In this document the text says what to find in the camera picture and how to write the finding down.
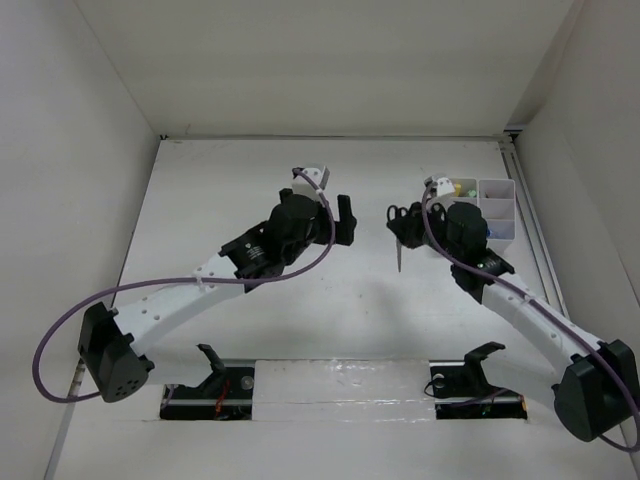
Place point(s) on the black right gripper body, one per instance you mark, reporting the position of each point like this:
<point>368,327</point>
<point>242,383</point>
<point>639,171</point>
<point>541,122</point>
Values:
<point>438,227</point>

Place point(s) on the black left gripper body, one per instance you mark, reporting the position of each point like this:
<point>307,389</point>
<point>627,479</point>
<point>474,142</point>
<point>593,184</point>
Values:
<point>319,234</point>

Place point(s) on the black handled scissors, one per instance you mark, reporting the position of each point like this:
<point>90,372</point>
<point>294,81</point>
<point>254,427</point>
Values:
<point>395,222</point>

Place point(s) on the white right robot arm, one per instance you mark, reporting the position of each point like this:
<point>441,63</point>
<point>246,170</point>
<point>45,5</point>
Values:
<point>591,385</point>

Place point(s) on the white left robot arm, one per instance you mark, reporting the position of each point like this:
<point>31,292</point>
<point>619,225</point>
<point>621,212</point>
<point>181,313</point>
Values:
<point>113,344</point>

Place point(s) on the white compartment organizer box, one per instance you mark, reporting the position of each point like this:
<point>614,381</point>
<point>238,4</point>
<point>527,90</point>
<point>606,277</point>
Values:
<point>497,202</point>

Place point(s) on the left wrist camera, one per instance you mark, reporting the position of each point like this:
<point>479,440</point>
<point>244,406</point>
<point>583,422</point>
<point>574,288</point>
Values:
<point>310,181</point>

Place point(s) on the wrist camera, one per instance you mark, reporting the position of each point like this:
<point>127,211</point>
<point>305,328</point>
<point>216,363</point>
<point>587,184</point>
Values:
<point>438,186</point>
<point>310,181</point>

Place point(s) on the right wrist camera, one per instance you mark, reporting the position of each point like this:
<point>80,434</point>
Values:
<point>438,186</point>

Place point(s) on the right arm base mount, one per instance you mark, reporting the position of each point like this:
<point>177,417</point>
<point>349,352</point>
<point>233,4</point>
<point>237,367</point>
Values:
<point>462,392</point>

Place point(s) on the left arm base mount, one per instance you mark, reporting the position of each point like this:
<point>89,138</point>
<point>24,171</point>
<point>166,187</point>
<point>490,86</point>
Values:
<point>226,394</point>

